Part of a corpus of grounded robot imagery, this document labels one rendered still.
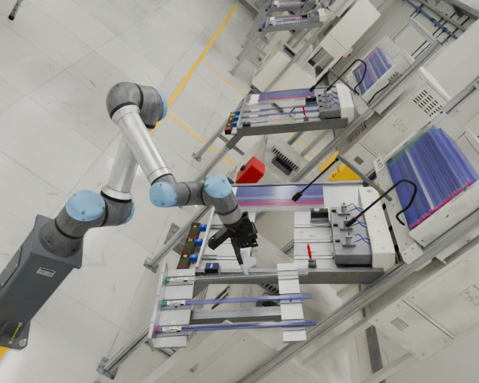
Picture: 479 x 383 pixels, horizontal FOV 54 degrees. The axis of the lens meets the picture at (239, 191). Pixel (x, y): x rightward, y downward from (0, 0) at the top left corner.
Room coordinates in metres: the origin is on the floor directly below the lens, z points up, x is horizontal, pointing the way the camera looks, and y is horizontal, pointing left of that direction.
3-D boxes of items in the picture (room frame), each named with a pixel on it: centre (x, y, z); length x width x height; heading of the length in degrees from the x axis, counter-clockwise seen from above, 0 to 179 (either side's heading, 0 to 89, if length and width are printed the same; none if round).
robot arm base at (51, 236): (1.28, 0.35, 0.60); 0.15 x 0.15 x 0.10
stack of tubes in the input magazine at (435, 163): (1.91, -0.51, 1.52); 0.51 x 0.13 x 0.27; 16
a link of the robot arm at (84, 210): (1.29, 0.34, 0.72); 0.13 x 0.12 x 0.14; 157
